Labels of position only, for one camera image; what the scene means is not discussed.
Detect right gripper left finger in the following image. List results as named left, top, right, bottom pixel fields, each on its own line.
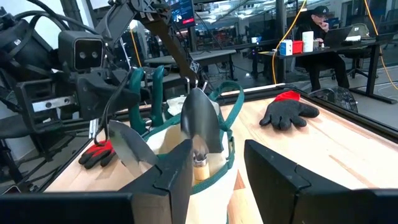
left=0, top=139, right=193, bottom=224

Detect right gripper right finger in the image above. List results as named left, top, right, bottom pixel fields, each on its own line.
left=244, top=139, right=398, bottom=224

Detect green-handled pruning shears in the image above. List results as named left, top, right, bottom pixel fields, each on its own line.
left=127, top=64, right=166, bottom=135

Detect wooden-handled steel hand rake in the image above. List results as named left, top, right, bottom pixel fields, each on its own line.
left=185, top=77, right=208, bottom=94

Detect beige green canvas gardening bag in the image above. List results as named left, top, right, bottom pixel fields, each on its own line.
left=118, top=80, right=246, bottom=224

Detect steel garden shovel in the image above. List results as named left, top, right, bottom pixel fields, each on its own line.
left=108, top=119, right=160, bottom=179

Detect red glove black fingertips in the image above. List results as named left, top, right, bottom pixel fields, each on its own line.
left=77, top=139, right=118, bottom=170

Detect wooden-handled small steel trowel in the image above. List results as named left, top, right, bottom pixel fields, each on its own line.
left=180, top=87, right=223, bottom=185

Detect black glove red cuff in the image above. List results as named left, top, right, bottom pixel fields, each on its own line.
left=259, top=90, right=320, bottom=131

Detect grey background table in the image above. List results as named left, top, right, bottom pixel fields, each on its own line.
left=144, top=49, right=238, bottom=82

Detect hanging display screen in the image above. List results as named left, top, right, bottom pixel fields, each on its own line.
left=169, top=0, right=197, bottom=30

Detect black floor fan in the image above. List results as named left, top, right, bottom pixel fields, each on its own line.
left=308, top=86, right=359, bottom=113

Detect person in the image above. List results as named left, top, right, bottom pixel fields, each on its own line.
left=294, top=5, right=351, bottom=91

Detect white blue box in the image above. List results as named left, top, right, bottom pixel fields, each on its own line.
left=279, top=39, right=294, bottom=57

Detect small red box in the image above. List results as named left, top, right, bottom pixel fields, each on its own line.
left=292, top=40, right=304, bottom=55

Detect white paper roll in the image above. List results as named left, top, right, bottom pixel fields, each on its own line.
left=302, top=30, right=315, bottom=53

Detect black office desk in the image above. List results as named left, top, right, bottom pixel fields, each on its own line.
left=257, top=37, right=398, bottom=105

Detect dark laptop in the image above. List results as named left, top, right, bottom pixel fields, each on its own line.
left=323, top=26, right=354, bottom=47

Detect office chair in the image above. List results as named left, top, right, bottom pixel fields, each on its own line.
left=341, top=22, right=379, bottom=78

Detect yellow hanging cable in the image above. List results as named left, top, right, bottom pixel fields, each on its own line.
left=129, top=28, right=143, bottom=68
left=363, top=0, right=398, bottom=91
left=271, top=0, right=308, bottom=85

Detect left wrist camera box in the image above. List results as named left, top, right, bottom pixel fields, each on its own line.
left=58, top=30, right=105, bottom=73

